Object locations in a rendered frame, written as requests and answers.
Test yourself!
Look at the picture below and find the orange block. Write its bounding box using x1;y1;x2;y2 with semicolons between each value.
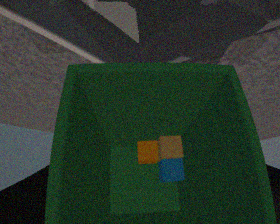
137;141;159;164

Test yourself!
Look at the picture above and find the brown block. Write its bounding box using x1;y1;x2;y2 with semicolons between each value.
157;136;184;162

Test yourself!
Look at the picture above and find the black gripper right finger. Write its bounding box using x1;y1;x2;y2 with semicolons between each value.
266;164;280;224

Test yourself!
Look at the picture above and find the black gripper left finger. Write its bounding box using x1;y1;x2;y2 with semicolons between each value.
0;164;50;224

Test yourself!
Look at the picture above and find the green open-top square container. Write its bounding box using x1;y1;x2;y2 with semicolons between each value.
44;62;277;224

